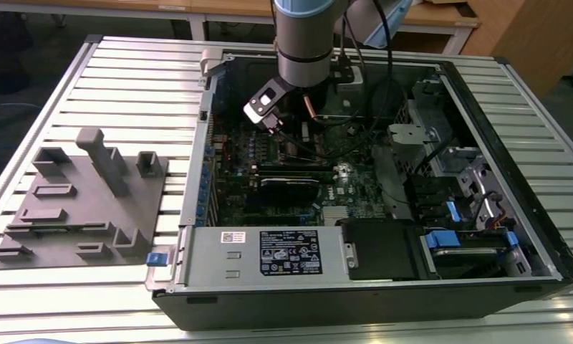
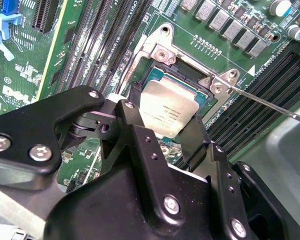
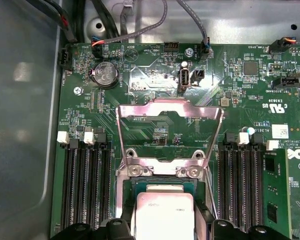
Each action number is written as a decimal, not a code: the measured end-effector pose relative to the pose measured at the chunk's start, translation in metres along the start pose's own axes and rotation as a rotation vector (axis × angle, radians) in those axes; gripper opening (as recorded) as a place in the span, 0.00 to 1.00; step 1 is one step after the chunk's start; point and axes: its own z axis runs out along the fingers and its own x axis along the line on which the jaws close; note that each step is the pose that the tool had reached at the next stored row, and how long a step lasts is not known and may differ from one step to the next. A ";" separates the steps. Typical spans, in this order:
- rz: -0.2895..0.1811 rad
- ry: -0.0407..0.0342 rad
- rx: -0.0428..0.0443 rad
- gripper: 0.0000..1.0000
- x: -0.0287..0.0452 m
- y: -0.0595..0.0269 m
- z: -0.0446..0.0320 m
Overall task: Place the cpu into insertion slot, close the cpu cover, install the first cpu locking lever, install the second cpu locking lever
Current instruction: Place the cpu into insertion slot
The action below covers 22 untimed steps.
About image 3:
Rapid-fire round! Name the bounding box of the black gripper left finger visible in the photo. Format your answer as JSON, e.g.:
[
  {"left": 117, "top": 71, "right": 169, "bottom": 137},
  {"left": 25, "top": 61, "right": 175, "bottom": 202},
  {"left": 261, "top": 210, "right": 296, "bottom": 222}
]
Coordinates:
[{"left": 49, "top": 199, "right": 136, "bottom": 240}]

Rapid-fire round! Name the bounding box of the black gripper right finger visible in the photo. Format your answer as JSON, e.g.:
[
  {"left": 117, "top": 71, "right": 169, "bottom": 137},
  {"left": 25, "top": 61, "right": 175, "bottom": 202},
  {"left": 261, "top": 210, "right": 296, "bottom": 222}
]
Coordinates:
[{"left": 192, "top": 199, "right": 295, "bottom": 240}]

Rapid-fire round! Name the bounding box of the metal wire locking lever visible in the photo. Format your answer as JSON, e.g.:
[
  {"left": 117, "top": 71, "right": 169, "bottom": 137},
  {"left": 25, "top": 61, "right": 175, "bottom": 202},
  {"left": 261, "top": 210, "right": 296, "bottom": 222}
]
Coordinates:
[{"left": 204, "top": 172, "right": 220, "bottom": 220}]

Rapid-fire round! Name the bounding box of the silver green CPU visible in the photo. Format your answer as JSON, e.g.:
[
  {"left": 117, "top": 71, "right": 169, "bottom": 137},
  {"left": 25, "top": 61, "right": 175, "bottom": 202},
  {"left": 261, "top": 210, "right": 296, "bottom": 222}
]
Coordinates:
[{"left": 129, "top": 183, "right": 198, "bottom": 240}]

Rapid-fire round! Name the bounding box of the metal socket cover frame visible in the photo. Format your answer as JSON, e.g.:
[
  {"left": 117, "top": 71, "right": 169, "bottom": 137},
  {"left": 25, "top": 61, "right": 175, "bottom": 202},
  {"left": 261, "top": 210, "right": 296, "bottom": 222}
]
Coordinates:
[{"left": 116, "top": 97, "right": 225, "bottom": 176}]

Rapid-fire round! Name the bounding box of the black RAM slot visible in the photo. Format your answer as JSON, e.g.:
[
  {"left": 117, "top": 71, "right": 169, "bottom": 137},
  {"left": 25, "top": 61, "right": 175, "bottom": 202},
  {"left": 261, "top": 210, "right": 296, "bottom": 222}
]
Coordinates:
[
  {"left": 93, "top": 127, "right": 114, "bottom": 221},
  {"left": 237, "top": 131, "right": 251, "bottom": 226},
  {"left": 221, "top": 132, "right": 239, "bottom": 226},
  {"left": 249, "top": 132, "right": 265, "bottom": 226},
  {"left": 68, "top": 138, "right": 87, "bottom": 232},
  {"left": 56, "top": 130, "right": 75, "bottom": 232},
  {"left": 83, "top": 126, "right": 101, "bottom": 226}
]

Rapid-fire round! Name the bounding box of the green RAM stick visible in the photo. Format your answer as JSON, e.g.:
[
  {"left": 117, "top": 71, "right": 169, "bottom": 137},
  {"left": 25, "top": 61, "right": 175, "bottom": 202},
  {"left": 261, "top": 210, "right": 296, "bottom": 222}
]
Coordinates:
[{"left": 263, "top": 139, "right": 291, "bottom": 240}]

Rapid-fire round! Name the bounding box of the green motherboard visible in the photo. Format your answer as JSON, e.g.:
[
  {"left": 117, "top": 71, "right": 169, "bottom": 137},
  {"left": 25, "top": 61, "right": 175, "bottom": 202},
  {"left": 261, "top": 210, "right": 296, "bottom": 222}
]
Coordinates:
[{"left": 49, "top": 42, "right": 300, "bottom": 240}]

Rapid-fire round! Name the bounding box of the round coin cell battery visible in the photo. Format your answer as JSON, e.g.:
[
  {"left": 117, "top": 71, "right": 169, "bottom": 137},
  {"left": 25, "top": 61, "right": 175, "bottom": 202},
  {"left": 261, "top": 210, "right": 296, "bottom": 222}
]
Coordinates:
[{"left": 89, "top": 61, "right": 121, "bottom": 89}]

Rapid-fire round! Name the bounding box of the black grey PC case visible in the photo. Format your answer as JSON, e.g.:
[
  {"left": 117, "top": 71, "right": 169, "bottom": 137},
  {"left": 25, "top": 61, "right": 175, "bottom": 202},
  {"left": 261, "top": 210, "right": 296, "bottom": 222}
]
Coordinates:
[{"left": 0, "top": 0, "right": 300, "bottom": 240}]

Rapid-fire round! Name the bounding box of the internal USB port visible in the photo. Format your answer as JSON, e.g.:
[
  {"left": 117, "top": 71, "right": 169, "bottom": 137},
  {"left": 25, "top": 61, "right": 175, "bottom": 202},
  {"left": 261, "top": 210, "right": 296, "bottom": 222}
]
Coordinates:
[{"left": 177, "top": 67, "right": 192, "bottom": 95}]

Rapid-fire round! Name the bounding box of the grey sleeved cable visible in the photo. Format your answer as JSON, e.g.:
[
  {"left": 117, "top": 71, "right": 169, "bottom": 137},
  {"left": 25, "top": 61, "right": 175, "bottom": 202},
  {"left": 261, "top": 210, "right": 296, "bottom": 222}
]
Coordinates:
[
  {"left": 91, "top": 0, "right": 169, "bottom": 50},
  {"left": 175, "top": 0, "right": 212, "bottom": 55}
]

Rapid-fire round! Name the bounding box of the thick black cable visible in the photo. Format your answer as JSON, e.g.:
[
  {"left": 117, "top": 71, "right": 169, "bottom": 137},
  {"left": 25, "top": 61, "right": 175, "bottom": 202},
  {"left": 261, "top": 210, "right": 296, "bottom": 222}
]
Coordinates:
[
  {"left": 74, "top": 0, "right": 122, "bottom": 43},
  {"left": 43, "top": 0, "right": 78, "bottom": 44}
]

